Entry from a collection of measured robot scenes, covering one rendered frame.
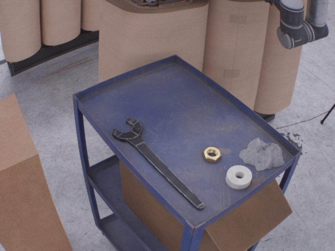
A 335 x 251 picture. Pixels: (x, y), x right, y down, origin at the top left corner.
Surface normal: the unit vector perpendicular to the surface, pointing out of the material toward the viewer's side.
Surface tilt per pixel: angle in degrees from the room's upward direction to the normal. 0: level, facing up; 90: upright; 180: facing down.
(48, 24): 90
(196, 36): 90
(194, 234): 90
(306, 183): 0
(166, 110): 0
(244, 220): 26
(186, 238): 90
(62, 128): 0
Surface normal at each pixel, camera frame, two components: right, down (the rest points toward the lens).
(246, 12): 0.51, 0.60
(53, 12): -0.02, 0.67
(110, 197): 0.07, -0.74
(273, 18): -0.40, 0.59
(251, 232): 0.32, -0.42
